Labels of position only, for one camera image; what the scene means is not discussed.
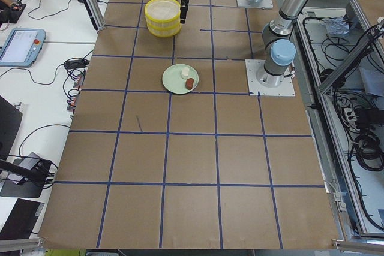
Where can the black laptop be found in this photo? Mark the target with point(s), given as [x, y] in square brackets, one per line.
[10, 118]

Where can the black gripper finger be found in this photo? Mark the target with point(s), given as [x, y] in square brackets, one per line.
[183, 10]

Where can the green round plate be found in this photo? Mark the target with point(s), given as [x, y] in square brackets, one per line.
[173, 81]

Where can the brown bun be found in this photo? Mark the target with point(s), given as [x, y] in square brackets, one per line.
[189, 83]

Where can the black camera stand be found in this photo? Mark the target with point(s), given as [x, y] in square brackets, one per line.
[26, 175]

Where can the white bun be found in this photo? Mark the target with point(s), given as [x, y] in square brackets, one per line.
[185, 73]

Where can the black power adapter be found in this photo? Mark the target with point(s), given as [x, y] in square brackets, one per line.
[76, 63]

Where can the blue teach pendant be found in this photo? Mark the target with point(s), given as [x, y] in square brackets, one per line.
[22, 47]

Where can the yellow steamer bottom layer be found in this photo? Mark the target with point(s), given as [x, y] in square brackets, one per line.
[164, 32]

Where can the yellow steamer layer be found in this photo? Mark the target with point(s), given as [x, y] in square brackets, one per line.
[164, 32]
[162, 13]

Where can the yellow steamer top layer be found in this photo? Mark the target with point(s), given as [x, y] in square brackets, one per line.
[162, 13]

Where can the red black circuit board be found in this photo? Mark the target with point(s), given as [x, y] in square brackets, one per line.
[13, 14]

